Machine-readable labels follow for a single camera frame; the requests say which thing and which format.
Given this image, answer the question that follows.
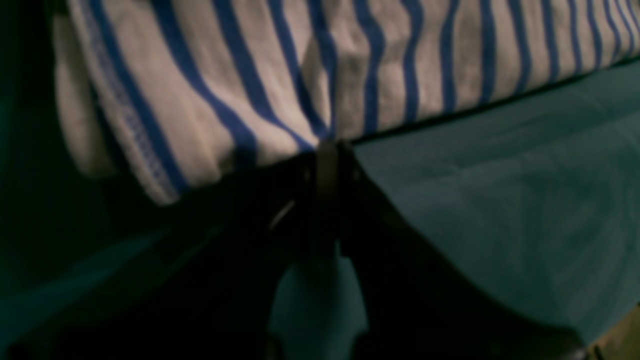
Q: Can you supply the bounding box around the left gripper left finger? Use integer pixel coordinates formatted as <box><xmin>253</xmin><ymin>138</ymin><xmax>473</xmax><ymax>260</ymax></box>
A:
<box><xmin>6</xmin><ymin>146</ymin><xmax>330</xmax><ymax>360</ymax></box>

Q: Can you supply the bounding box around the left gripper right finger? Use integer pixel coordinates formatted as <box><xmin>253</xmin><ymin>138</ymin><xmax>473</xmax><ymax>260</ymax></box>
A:
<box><xmin>331</xmin><ymin>143</ymin><xmax>586</xmax><ymax>360</ymax></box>

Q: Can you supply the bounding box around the blue white striped T-shirt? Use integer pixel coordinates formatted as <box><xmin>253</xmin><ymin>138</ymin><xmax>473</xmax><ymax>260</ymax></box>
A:
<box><xmin>50</xmin><ymin>0</ymin><xmax>639</xmax><ymax>206</ymax></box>

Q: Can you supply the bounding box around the teal table cloth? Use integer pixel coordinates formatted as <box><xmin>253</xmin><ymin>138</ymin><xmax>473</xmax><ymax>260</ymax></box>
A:
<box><xmin>1</xmin><ymin>0</ymin><xmax>639</xmax><ymax>360</ymax></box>

